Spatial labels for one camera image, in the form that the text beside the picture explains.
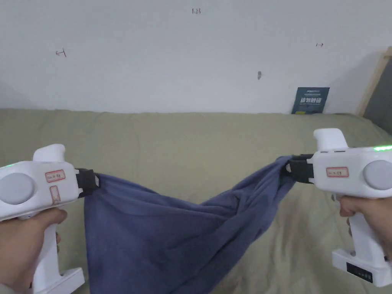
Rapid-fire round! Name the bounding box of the dark blue printed card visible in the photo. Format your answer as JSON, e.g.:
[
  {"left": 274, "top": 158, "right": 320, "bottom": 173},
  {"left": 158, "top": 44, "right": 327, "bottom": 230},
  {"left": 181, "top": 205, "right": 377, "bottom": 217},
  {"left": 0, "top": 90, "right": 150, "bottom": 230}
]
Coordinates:
[{"left": 291, "top": 87, "right": 331, "bottom": 115}]

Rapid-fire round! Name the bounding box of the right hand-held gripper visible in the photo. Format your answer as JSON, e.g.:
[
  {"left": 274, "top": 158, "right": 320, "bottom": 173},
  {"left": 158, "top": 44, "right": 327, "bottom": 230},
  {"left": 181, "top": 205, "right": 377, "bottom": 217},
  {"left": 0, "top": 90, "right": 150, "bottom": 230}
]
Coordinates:
[{"left": 284, "top": 128, "right": 392, "bottom": 284}]

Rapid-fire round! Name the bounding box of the bed with beige sheet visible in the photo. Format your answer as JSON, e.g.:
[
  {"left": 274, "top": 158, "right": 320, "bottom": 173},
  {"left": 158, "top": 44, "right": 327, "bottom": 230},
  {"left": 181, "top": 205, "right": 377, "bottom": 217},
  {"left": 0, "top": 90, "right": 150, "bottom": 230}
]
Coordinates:
[{"left": 0, "top": 108, "right": 392, "bottom": 294}]

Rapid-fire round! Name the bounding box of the wooden framed grey board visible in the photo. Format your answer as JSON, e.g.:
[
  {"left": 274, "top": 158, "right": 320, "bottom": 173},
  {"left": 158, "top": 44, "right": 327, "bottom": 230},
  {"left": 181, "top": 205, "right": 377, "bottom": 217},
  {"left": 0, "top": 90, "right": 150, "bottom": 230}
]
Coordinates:
[{"left": 355, "top": 46, "right": 392, "bottom": 137}]

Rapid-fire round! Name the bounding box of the person's right hand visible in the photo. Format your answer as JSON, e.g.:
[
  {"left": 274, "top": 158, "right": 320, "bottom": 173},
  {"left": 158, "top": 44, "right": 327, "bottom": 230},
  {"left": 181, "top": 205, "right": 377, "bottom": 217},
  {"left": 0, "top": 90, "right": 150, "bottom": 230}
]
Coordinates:
[{"left": 338, "top": 192, "right": 392, "bottom": 255}]

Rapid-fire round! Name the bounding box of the person's left hand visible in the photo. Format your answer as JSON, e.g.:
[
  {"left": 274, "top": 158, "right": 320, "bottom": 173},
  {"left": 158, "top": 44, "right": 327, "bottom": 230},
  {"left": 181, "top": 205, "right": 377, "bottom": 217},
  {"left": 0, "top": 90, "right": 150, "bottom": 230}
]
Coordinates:
[{"left": 0, "top": 209, "right": 68, "bottom": 294}]

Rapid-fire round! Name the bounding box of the dark blue shirt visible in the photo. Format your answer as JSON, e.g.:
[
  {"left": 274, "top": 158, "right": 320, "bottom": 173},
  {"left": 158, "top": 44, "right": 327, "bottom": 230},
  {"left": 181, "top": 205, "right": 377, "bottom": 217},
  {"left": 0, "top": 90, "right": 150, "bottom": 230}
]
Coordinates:
[{"left": 83, "top": 155, "right": 297, "bottom": 294}]

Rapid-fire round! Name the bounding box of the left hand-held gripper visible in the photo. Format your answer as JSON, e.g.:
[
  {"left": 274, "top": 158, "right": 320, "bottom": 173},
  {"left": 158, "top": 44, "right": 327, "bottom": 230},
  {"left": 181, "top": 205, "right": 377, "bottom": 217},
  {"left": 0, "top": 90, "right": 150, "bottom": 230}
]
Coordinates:
[{"left": 0, "top": 144, "right": 101, "bottom": 290}]

